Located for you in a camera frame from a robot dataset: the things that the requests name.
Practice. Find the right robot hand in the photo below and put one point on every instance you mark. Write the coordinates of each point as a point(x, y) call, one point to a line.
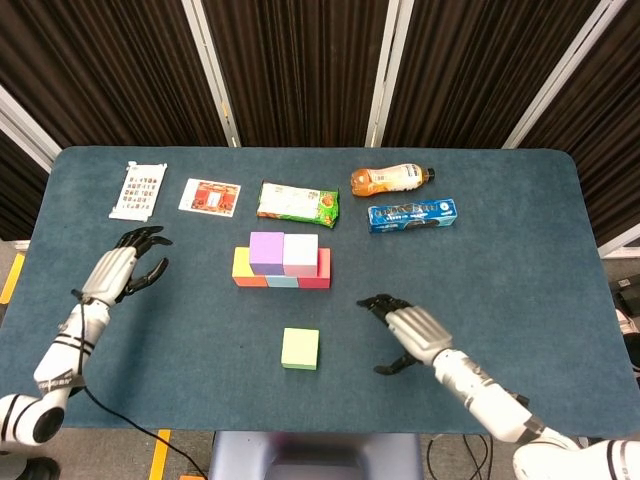
point(420, 332)

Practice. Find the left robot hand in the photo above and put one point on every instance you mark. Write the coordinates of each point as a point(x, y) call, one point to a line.
point(110, 272)

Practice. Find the red cube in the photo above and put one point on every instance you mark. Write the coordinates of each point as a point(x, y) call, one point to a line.
point(324, 272)

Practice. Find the orange cube with yellow face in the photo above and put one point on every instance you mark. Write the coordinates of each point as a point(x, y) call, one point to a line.
point(241, 267)

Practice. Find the pink cube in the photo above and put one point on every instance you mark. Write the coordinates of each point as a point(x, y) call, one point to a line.
point(300, 255)

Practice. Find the light blue cube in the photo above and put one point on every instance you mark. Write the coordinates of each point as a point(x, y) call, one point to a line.
point(282, 282)

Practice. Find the purple cube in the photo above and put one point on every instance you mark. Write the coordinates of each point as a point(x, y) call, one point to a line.
point(266, 252)

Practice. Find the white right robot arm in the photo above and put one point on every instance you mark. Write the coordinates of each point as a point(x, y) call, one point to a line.
point(480, 395)

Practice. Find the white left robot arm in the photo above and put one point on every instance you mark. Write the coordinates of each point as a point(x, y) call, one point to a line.
point(65, 350)

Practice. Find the white sheet with red prints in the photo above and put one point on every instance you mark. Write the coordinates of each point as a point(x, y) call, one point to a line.
point(137, 192)

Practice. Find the blue-grey table mat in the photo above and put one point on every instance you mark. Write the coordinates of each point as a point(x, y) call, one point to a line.
point(500, 300)

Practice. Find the yellow floor tape strip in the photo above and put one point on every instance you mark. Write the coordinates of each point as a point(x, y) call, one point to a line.
point(160, 455)
point(12, 277)

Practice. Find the blue cookie box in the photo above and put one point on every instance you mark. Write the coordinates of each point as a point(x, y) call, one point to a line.
point(410, 215)

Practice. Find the green cube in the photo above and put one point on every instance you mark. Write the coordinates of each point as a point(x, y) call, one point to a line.
point(300, 347)

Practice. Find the dark brown ribbed partition panel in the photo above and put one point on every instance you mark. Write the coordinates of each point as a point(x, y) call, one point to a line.
point(100, 65)
point(475, 65)
point(610, 125)
point(17, 190)
point(300, 65)

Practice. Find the white card with red picture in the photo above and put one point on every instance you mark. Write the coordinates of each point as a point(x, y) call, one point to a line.
point(210, 197)

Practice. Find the orange drink bottle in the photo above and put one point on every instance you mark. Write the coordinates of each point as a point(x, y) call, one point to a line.
point(385, 180)

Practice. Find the grey robot torso base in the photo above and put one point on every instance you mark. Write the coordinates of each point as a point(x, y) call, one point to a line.
point(315, 455)

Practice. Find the green and white snack packet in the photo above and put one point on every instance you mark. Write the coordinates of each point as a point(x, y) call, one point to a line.
point(295, 202)

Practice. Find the black shoe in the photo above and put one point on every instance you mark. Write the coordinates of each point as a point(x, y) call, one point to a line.
point(40, 470)

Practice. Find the black box with label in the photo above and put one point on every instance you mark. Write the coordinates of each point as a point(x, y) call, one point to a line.
point(627, 295)

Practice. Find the white partition frame post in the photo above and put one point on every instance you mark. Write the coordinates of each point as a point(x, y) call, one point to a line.
point(216, 85)
point(620, 246)
point(388, 75)
point(30, 132)
point(557, 75)

